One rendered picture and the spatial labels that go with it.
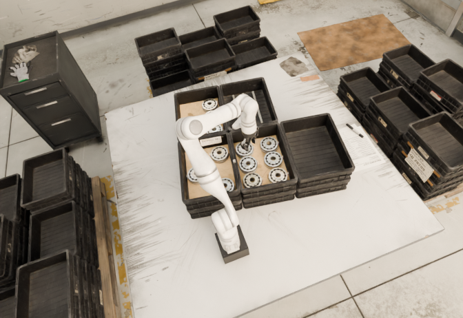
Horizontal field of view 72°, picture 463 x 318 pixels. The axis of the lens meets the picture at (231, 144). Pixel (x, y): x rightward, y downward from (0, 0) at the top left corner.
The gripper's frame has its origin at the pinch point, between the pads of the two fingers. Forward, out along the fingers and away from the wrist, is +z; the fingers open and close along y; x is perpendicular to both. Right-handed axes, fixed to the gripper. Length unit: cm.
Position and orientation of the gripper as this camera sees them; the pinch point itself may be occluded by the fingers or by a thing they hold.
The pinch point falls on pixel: (250, 144)
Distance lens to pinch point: 166.9
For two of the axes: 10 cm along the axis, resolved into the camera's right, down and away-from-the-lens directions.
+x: -8.0, -4.3, 4.1
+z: 1.0, 5.9, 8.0
